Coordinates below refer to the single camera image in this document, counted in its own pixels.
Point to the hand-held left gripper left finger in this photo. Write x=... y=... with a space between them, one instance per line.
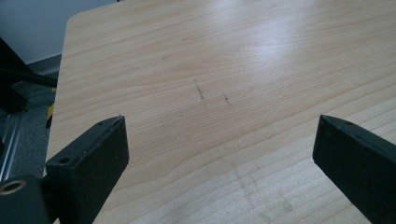
x=88 y=165

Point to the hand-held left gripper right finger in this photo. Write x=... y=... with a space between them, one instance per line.
x=358 y=161

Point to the yellow and black hazard tape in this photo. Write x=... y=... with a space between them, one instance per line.
x=49 y=115

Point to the black metal stand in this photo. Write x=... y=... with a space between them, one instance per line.
x=15 y=81

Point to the aluminium frame rail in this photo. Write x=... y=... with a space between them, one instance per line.
x=9 y=143

